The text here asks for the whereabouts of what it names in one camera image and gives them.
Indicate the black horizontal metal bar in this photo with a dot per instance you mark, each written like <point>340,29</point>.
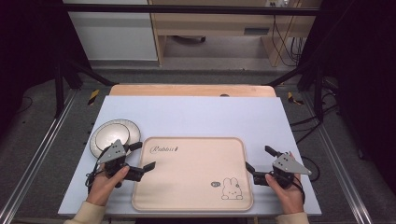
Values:
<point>186,9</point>

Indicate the aluminium floor rail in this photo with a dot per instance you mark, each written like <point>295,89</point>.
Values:
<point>37,152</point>
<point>339,165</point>

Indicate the black metal stand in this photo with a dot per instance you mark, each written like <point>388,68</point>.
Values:
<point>59,90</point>
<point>318,93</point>

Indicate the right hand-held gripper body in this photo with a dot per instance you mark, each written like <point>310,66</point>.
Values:
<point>288,165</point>

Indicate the beige tray with rabbit print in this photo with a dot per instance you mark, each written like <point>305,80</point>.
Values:
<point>193,174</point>

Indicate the large dark-rimmed plate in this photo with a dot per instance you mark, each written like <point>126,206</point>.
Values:
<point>134,130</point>

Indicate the light wooden desk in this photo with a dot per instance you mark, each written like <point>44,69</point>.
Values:
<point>214,26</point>

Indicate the person's right hand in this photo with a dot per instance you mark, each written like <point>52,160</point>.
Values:
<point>289,199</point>

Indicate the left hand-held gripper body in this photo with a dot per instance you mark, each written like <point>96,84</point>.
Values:
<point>112,153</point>

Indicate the yellow black striped tape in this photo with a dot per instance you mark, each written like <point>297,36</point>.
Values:
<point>93,96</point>
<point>293,98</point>

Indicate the small white plate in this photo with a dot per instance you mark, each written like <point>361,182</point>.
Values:
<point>112,135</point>

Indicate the person's left hand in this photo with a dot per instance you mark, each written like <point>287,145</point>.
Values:
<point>102,188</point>

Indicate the wooden table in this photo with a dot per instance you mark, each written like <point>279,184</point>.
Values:
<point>186,90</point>

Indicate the white cabinet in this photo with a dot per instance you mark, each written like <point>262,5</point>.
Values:
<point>115,34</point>

